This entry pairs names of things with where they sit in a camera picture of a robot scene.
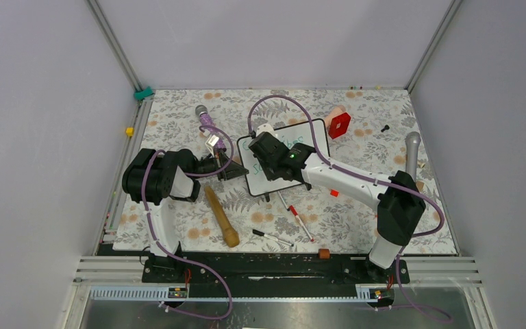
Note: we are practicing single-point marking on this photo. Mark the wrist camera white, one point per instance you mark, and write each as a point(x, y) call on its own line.
point(211, 144)
point(266, 127)

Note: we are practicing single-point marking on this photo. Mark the red capped marker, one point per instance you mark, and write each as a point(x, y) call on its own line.
point(301, 223)

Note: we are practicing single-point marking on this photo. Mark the yellow small cube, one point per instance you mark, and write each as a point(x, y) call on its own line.
point(129, 131)

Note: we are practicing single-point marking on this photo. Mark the white whiteboard black frame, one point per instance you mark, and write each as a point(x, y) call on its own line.
point(257, 183)

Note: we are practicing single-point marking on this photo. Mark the red square block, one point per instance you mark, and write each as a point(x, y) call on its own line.
point(339, 125)

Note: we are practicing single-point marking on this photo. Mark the silver grey microphone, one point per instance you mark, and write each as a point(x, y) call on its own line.
point(412, 144)

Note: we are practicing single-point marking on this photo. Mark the teal clamp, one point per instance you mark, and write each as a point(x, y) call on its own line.
point(142, 94)

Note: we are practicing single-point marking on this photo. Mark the black capped marker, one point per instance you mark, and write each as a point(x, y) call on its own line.
point(273, 238)

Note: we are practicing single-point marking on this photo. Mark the tan wooden cube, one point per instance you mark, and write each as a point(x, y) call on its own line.
point(420, 185)

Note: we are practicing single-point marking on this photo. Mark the brown small block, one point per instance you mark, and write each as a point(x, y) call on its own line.
point(324, 254)

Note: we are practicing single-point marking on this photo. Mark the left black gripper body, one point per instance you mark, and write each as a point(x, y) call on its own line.
point(207, 166)

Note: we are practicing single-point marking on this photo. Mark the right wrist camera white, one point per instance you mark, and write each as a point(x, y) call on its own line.
point(266, 127)

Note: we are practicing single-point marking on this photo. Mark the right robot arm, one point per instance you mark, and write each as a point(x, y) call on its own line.
point(395, 198)

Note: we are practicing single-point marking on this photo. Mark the blue capped marker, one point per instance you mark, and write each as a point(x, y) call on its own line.
point(286, 206)

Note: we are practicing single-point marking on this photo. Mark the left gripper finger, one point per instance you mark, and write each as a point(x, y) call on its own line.
point(232, 171)
point(221, 159)

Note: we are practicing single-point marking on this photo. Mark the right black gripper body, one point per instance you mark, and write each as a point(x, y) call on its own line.
point(269, 169)

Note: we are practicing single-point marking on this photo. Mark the purple glitter microphone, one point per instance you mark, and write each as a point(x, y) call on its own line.
point(205, 119)

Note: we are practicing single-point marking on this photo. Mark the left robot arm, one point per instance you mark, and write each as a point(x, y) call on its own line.
point(153, 177)

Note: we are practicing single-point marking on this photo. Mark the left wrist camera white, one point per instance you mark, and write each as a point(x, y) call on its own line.
point(211, 144)

